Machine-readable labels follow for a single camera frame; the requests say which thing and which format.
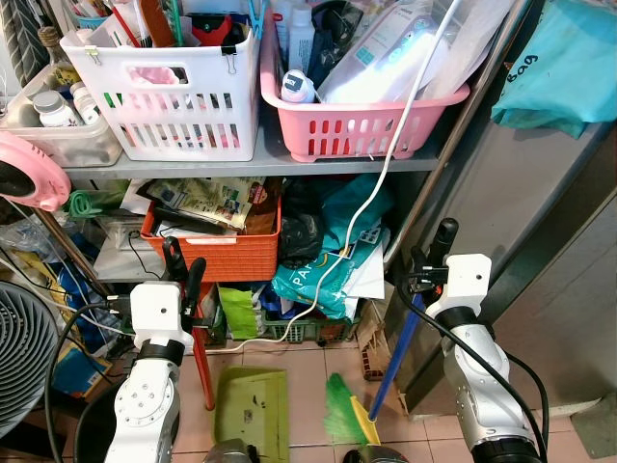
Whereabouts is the blue-handled green bristle broom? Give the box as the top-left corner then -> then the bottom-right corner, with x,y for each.
322,291 -> 426,448

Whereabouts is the green dustpan with red handle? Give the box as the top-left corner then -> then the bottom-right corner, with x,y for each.
191,289 -> 291,463

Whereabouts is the grey floor fan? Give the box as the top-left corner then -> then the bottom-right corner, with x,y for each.
0,281 -> 62,441

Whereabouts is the orange plastic basket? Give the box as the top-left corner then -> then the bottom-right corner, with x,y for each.
141,197 -> 283,284

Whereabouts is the light green packet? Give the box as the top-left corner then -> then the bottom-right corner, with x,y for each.
218,284 -> 263,340

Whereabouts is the printed snack packet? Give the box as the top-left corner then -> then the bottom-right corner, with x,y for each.
143,177 -> 268,233

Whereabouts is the stainless steel cabinet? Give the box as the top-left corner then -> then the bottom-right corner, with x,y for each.
389,0 -> 617,418

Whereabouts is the teal printed plastic bag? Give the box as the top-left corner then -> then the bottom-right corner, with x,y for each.
272,177 -> 394,320

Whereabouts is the black plastic bag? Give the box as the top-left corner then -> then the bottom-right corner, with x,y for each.
279,178 -> 326,268

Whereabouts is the green plastic crate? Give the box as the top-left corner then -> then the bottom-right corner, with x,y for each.
258,313 -> 360,345

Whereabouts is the grey metal shelf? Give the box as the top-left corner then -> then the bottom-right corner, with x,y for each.
62,123 -> 446,180

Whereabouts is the pink plastic basket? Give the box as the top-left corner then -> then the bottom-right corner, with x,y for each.
259,19 -> 471,164

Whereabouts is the white plastic basket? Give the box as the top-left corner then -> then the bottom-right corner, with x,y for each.
60,14 -> 264,163

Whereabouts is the clear plastic storage box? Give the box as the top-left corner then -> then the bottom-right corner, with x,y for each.
0,91 -> 124,169

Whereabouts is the white pill bottle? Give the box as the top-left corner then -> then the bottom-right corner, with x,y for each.
31,91 -> 80,129

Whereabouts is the clear plastic wrapped package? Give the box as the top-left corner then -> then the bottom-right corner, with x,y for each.
317,0 -> 456,105

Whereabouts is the teal cloth bag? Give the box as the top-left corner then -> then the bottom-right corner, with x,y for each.
491,0 -> 617,139

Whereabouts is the grey concrete block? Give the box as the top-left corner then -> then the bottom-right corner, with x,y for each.
568,390 -> 617,461

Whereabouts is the black binder clip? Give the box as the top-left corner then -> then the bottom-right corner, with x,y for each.
219,41 -> 241,75

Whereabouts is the white roll-on deodorant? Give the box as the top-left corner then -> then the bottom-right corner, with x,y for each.
281,68 -> 318,105

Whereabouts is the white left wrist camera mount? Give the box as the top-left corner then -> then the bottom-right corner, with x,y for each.
128,281 -> 196,350

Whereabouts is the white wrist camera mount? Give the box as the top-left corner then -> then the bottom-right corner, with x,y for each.
128,281 -> 196,350
434,253 -> 494,317

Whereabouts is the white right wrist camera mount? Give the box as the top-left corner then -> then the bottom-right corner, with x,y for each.
434,253 -> 494,317

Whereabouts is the green coiled rope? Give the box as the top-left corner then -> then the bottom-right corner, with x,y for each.
67,189 -> 128,217

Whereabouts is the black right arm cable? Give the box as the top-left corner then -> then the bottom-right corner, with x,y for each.
389,274 -> 551,456

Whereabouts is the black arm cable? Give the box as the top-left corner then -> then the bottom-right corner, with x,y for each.
42,301 -> 132,463
389,274 -> 551,456

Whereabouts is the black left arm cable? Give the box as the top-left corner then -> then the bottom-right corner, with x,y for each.
42,301 -> 132,463

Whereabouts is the white power cable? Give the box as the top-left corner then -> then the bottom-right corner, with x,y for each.
206,0 -> 465,354

